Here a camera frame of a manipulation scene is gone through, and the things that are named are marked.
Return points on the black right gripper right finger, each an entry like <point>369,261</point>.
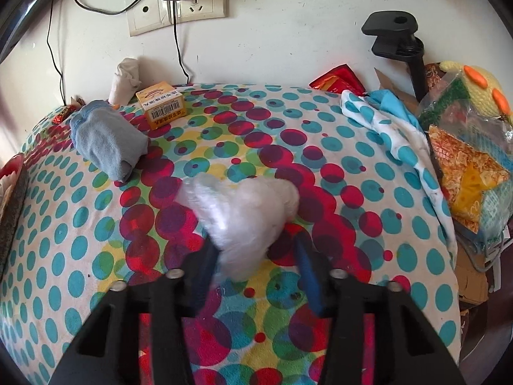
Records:
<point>407,350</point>

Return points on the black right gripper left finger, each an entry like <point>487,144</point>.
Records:
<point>105,349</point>

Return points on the clear plastic bundle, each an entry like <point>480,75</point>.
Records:
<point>242,219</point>

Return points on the grey blue long sock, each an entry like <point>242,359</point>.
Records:
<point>103,136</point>

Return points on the polka dot bed sheet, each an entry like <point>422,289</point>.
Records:
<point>365,204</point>

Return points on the red round tray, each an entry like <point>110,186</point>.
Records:
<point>14,183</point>

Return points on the polka dot white cloth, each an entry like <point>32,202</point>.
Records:
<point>382,112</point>

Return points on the plastic bag of items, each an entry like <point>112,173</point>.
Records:
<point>474,153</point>

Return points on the red snack packet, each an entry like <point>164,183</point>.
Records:
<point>337,80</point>

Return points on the small red candy wrapper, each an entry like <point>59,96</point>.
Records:
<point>64,114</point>

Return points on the yellow knitted duck toy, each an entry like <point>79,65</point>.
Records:
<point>485,92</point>

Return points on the orange medicine box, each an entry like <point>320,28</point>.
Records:
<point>162,103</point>

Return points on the black phone holder clamp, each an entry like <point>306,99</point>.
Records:
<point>395,40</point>

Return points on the white sock by wall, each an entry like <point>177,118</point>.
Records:
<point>125,83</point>

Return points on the white wall socket plate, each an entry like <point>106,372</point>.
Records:
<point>149,15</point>

